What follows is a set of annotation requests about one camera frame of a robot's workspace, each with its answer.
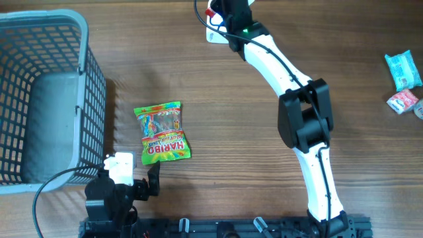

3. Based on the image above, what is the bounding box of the red Nescafe stick sachet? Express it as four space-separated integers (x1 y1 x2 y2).
205 8 216 18

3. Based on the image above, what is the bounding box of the green Haribo worms bag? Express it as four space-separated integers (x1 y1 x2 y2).
134 101 191 165

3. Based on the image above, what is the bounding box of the mint wet wipes pack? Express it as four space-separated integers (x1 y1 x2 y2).
385 50 422 92

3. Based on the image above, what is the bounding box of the green lid jar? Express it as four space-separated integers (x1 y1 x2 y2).
413 99 423 120

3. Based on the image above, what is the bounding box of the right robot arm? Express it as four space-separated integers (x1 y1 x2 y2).
206 0 348 237

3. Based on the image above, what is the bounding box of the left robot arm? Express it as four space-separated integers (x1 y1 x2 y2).
79 162 161 238

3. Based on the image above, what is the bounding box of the white barcode scanner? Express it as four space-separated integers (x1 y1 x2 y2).
206 0 228 44

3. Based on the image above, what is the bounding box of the grey plastic shopping basket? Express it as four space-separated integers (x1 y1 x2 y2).
1 9 106 195

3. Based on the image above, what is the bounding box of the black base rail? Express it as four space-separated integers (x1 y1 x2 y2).
78 216 373 238

